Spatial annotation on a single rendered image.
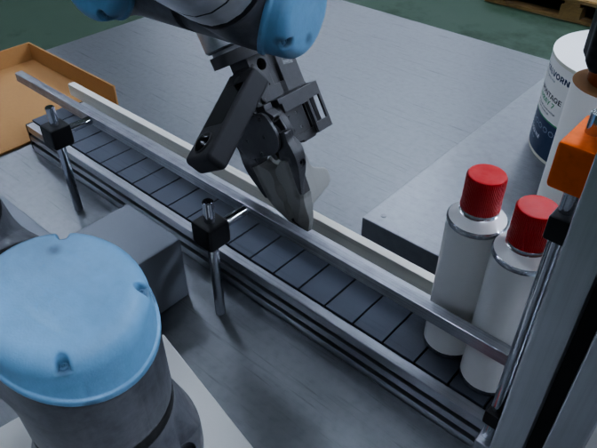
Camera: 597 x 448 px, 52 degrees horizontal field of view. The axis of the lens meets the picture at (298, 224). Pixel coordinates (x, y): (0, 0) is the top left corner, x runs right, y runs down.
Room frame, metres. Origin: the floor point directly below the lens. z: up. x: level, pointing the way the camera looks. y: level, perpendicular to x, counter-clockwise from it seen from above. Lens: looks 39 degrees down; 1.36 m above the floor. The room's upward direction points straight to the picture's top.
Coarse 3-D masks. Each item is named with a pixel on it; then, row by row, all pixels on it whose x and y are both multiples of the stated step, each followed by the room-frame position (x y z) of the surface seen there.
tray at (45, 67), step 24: (24, 48) 1.19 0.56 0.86; (0, 72) 1.14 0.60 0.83; (48, 72) 1.14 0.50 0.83; (72, 72) 1.09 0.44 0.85; (0, 96) 1.03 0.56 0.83; (24, 96) 1.03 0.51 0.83; (72, 96) 1.03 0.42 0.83; (0, 120) 0.94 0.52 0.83; (24, 120) 0.94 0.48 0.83; (0, 144) 0.86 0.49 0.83; (24, 144) 0.87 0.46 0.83
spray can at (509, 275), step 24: (528, 216) 0.35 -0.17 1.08; (504, 240) 0.37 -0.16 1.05; (528, 240) 0.35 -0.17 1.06; (504, 264) 0.35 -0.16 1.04; (528, 264) 0.34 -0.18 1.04; (504, 288) 0.35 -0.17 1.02; (528, 288) 0.34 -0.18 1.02; (480, 312) 0.36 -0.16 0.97; (504, 312) 0.34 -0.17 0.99; (504, 336) 0.34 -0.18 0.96; (480, 360) 0.35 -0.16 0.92; (480, 384) 0.34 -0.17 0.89
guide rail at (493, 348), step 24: (24, 72) 0.86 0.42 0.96; (48, 96) 0.80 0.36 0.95; (96, 120) 0.72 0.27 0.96; (144, 144) 0.65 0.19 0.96; (168, 168) 0.62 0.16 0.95; (192, 168) 0.60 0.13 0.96; (216, 192) 0.56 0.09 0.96; (264, 216) 0.51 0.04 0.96; (312, 240) 0.47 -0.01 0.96; (336, 264) 0.44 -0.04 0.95; (360, 264) 0.43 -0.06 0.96; (384, 288) 0.40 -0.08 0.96; (408, 288) 0.40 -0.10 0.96; (432, 312) 0.37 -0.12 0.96; (456, 336) 0.35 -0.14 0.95; (480, 336) 0.34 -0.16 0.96; (504, 360) 0.32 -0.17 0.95
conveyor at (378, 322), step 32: (96, 128) 0.84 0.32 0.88; (96, 160) 0.74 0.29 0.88; (128, 160) 0.74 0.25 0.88; (160, 192) 0.66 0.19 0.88; (192, 192) 0.67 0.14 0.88; (256, 224) 0.60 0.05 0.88; (256, 256) 0.54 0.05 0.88; (288, 256) 0.54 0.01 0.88; (320, 288) 0.48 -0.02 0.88; (352, 288) 0.48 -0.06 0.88; (352, 320) 0.43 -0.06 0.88; (384, 320) 0.43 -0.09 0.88; (416, 320) 0.43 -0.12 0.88; (416, 352) 0.39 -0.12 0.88; (448, 384) 0.36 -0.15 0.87
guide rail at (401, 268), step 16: (80, 96) 0.90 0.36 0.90; (96, 96) 0.88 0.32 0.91; (112, 112) 0.84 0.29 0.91; (128, 112) 0.82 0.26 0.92; (144, 128) 0.78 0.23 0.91; (160, 128) 0.78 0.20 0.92; (160, 144) 0.76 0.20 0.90; (176, 144) 0.73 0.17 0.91; (224, 176) 0.67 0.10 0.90; (240, 176) 0.65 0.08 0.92; (256, 192) 0.63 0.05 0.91; (320, 224) 0.56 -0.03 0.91; (336, 224) 0.55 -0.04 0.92; (336, 240) 0.54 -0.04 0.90; (352, 240) 0.53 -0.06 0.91; (368, 240) 0.52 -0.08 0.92; (368, 256) 0.51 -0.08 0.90; (384, 256) 0.50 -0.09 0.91; (400, 272) 0.48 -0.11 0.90; (416, 272) 0.47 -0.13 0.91; (432, 288) 0.46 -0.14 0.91
